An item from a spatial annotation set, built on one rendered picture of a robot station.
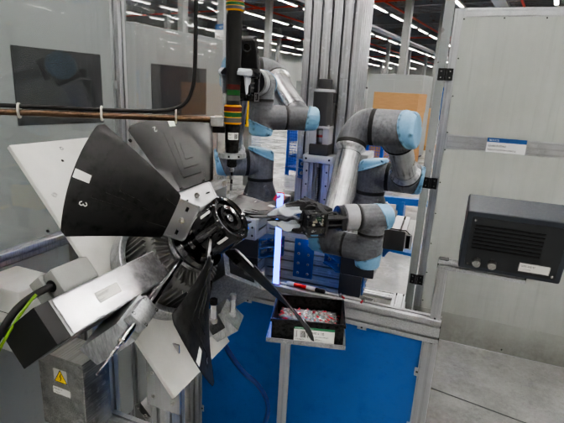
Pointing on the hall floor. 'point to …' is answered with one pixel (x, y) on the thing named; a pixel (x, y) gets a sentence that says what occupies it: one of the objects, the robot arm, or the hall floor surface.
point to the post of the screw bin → (283, 383)
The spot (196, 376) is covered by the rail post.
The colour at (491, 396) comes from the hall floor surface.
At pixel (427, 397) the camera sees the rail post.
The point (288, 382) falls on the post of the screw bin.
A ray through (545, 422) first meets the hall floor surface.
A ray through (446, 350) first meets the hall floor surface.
